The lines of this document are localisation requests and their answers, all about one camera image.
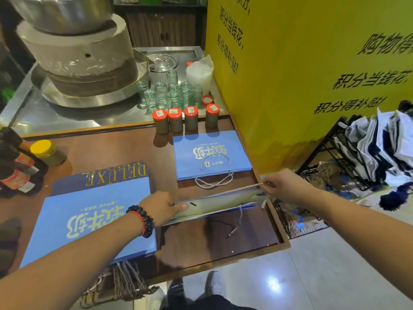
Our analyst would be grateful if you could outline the person's right forearm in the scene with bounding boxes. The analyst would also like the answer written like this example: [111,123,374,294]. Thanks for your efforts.
[307,189,413,301]

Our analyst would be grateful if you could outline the yellow-lidded jar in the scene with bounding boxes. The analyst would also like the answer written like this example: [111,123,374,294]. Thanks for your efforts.
[30,139,68,167]

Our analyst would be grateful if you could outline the dark blue gold-lettered bag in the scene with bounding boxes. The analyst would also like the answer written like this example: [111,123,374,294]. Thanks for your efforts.
[51,161,149,197]

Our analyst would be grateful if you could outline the brown wooden cabinet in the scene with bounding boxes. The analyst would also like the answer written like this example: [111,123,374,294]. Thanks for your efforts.
[114,4,208,49]

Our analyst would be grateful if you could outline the person's left shoe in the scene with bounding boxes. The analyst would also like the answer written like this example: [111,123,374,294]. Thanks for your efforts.
[160,278,185,310]

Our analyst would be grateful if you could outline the steel mill hopper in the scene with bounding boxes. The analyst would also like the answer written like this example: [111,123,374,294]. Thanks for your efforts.
[3,0,115,36]

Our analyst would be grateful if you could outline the large blue paper bag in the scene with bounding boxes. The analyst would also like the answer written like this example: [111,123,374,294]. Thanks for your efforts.
[19,177,157,269]

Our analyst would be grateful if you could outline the black wire floor basket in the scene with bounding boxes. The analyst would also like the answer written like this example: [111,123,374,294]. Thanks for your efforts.
[273,161,359,240]

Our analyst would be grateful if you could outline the person's left hand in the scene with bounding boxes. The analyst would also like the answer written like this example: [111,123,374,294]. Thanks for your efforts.
[139,190,188,228]

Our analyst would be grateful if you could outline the black bead bracelet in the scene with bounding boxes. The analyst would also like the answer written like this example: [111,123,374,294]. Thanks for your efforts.
[126,205,155,239]

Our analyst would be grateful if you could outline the grey stone mill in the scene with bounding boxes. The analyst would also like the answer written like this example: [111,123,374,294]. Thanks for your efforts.
[16,13,140,97]

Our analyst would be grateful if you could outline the dark bottle with orange label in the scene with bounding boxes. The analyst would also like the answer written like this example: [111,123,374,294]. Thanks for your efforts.
[0,127,49,199]

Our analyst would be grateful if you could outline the red-lidded jar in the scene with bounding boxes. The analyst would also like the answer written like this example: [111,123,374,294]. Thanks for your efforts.
[205,103,220,129]
[152,108,170,135]
[167,108,183,133]
[183,106,199,131]

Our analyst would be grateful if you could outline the red string bracelet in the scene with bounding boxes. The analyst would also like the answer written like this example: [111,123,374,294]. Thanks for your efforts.
[128,211,146,237]

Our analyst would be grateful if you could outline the person's left forearm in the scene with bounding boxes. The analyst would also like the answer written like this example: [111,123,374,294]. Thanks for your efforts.
[0,214,144,310]

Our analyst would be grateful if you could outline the yellow printed sign board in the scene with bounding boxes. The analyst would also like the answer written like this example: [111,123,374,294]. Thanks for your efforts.
[205,0,413,175]

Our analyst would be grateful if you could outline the round steel mill tray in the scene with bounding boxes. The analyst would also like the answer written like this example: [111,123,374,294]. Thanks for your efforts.
[31,49,150,109]

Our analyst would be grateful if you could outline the black wire rack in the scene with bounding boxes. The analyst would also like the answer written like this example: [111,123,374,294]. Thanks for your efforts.
[296,115,384,192]

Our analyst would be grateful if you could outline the braided rope bag handles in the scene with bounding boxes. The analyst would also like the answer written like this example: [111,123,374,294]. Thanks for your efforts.
[77,260,160,309]

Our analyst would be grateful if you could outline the small blue paper bag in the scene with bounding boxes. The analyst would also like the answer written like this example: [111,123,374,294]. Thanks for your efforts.
[173,130,253,189]

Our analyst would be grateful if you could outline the navy tassel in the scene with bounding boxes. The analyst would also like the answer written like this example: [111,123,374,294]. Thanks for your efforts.
[379,182,413,212]

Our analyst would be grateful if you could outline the person's right shoe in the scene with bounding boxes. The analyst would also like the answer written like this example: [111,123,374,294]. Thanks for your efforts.
[205,271,227,297]

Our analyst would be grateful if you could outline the clear glass lid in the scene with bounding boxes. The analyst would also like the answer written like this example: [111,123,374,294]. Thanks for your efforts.
[147,53,178,73]

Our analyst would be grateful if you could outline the person's dark trousers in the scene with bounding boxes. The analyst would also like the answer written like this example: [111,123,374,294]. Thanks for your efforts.
[168,294,259,310]

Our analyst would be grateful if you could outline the cluster of small glass jars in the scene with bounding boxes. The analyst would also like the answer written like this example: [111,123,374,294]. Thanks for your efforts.
[136,69,204,114]

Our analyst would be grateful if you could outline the person's right hand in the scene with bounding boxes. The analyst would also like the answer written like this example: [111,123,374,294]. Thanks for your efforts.
[260,169,318,208]

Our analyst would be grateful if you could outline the person's shoe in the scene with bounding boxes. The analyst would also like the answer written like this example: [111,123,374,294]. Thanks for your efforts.
[160,278,185,310]
[205,271,227,297]

